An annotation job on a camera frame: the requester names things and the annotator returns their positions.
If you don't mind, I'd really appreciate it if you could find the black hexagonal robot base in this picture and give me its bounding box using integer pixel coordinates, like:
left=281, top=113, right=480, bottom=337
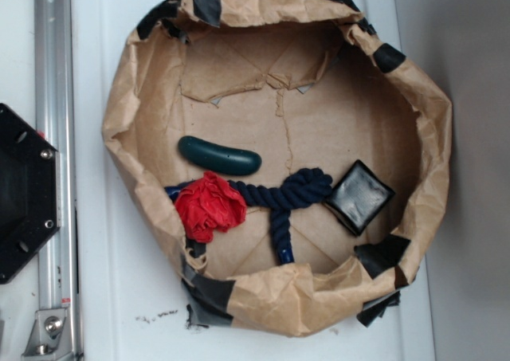
left=0, top=104, right=59, bottom=284

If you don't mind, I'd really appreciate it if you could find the brown paper bag bin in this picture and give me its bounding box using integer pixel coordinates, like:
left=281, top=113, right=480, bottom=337
left=102, top=0, right=452, bottom=336

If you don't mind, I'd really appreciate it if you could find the navy blue knotted rope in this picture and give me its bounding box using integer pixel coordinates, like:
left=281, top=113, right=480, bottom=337
left=164, top=167, right=334, bottom=265

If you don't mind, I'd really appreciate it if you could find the metal corner bracket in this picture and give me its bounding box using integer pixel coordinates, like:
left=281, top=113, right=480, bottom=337
left=21, top=308, right=75, bottom=361

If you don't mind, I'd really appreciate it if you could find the red crumpled cloth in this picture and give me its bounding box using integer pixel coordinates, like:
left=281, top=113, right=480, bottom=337
left=175, top=171, right=247, bottom=243

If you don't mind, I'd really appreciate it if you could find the dark green oblong toy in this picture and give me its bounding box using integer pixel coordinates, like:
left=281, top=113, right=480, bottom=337
left=178, top=135, right=262, bottom=176

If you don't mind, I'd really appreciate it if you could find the white tray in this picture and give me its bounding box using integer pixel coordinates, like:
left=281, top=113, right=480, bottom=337
left=72, top=0, right=435, bottom=360

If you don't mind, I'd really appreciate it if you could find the aluminium extrusion rail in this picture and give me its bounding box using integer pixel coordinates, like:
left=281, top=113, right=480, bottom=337
left=34, top=0, right=84, bottom=360

